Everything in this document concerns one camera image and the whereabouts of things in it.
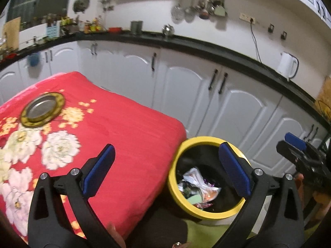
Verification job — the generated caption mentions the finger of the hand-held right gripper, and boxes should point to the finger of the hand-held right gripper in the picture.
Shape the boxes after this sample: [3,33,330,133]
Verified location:
[284,132,308,151]
[276,141,311,166]

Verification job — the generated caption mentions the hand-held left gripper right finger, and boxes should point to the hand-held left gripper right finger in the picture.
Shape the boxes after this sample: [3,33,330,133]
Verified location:
[218,142,305,248]

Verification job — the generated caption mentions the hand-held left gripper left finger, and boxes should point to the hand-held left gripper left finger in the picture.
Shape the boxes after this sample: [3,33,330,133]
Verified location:
[27,145,127,248]

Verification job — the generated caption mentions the white plastic bag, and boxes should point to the white plastic bag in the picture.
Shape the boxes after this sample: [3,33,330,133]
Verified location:
[183,167,222,202]

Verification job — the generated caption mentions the green foam packet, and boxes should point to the green foam packet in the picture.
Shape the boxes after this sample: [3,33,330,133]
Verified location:
[187,194,203,205]

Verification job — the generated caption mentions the dark snack wrapper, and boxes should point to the dark snack wrapper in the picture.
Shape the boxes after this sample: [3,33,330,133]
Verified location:
[178,181,192,194]

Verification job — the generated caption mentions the yellow trash bin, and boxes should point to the yellow trash bin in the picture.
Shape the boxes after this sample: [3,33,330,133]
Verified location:
[168,136,252,220]

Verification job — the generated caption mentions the person's right hand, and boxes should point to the person's right hand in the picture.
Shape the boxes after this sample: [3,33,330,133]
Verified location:
[296,173,328,213]

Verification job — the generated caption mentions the yellow bag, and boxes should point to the yellow bag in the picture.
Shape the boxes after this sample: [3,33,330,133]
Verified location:
[314,76,331,119]

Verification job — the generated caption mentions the table with red cloth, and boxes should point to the table with red cloth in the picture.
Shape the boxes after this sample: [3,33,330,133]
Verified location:
[0,71,187,241]

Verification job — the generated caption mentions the green cushion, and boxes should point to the green cushion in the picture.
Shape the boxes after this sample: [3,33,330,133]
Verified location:
[186,218,259,248]

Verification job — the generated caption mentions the white electric kettle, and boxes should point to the white electric kettle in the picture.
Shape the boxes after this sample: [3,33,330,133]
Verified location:
[277,52,299,82]

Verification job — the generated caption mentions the gold rimmed metal plate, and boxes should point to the gold rimmed metal plate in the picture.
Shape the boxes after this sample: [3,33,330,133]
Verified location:
[20,92,66,128]

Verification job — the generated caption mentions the white lower cabinets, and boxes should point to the white lower cabinets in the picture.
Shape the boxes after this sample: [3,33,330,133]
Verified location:
[0,40,329,176]

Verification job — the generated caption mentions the black kitchen countertop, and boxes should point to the black kitchen countertop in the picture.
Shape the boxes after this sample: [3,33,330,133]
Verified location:
[0,30,331,135]

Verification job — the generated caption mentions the group of condiment bottles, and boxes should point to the group of condiment bottles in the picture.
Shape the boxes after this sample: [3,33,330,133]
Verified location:
[84,18,104,33]

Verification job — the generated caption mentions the steel canister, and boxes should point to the steel canister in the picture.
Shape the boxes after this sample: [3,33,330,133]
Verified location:
[131,21,143,35]

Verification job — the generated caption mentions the green spatula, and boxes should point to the green spatula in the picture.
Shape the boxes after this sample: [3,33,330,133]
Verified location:
[213,0,228,17]

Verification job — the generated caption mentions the steel ladle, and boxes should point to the steel ladle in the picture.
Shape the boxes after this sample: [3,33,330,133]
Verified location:
[184,0,197,22]

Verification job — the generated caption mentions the wooden cutting board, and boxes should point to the wooden cutting board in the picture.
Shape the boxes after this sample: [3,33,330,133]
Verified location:
[2,17,21,51]

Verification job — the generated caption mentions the round pot lid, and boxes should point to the round pot lid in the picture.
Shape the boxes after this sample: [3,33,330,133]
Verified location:
[73,0,90,13]

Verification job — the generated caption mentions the steel skimmer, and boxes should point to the steel skimmer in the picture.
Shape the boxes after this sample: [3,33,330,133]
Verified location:
[171,0,185,20]

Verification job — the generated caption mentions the dark window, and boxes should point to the dark window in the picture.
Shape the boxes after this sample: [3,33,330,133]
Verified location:
[8,0,73,29]

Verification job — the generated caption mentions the black power cable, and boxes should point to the black power cable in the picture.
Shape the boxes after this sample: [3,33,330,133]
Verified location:
[249,18,265,64]

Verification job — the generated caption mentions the wall power outlet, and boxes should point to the wall power outlet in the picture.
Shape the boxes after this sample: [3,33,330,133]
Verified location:
[239,12,256,24]

